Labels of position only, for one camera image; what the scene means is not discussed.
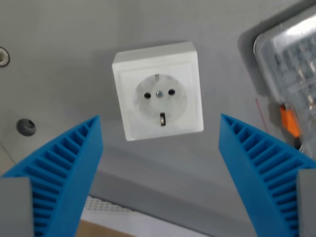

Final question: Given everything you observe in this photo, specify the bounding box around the silver hex bolt with washer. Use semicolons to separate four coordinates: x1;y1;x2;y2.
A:
0;46;11;68

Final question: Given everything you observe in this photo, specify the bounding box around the thin red wire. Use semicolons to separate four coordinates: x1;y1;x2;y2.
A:
255;97;269;130

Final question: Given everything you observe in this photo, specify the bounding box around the orange plastic part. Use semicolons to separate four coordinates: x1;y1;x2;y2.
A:
279;104;302;138

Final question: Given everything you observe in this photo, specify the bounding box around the clear plastic cover box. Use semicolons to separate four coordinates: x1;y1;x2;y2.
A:
253;10;316;159

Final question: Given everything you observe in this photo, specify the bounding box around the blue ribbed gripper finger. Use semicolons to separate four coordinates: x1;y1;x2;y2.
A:
218;113;316;237
1;114;103;237

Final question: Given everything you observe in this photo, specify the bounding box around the grey countersunk screw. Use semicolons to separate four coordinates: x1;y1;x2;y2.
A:
16;118;36;137

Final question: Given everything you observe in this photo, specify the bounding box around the white wall socket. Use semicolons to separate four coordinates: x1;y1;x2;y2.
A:
111;41;205;142

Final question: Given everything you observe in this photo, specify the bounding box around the white mesh tape strip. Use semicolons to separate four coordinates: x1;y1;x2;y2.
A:
83;196;132;215

